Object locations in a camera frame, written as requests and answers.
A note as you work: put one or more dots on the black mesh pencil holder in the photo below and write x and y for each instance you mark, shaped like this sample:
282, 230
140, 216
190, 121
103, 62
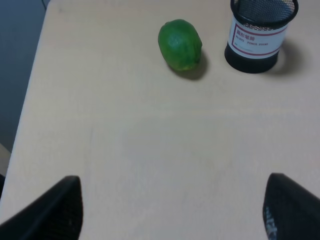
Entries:
257, 31

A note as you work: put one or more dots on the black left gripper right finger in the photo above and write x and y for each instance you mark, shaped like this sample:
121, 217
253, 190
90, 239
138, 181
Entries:
290, 212

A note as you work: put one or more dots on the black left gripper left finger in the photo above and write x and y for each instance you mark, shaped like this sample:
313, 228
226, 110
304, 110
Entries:
55, 215

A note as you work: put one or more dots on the green lime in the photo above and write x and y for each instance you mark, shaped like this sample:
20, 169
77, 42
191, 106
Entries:
180, 45

